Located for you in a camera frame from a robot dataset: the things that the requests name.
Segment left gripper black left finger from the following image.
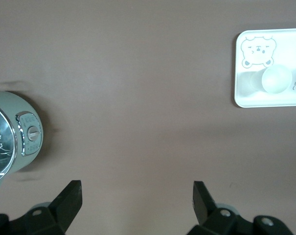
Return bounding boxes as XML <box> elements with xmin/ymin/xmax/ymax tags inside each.
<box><xmin>9</xmin><ymin>180</ymin><xmax>83</xmax><ymax>235</ymax></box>

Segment brown table mat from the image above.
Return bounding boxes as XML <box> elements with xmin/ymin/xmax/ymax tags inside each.
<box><xmin>0</xmin><ymin>0</ymin><xmax>296</xmax><ymax>235</ymax></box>

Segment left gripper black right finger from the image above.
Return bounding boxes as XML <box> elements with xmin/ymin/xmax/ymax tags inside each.
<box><xmin>189</xmin><ymin>181</ymin><xmax>253</xmax><ymax>235</ymax></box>

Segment white bear print tray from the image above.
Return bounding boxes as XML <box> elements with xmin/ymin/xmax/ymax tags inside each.
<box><xmin>233</xmin><ymin>28</ymin><xmax>296</xmax><ymax>108</ymax></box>

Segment glass pot lid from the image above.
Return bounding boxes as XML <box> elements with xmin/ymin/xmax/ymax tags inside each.
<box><xmin>0</xmin><ymin>100</ymin><xmax>18</xmax><ymax>183</ymax></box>

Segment white plastic cup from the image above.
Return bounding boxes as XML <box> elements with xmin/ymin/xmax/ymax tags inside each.
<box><xmin>251</xmin><ymin>64</ymin><xmax>293</xmax><ymax>95</ymax></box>

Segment grey-green electric cooking pot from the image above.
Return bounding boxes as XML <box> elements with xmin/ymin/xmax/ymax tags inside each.
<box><xmin>0</xmin><ymin>90</ymin><xmax>45</xmax><ymax>195</ymax></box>

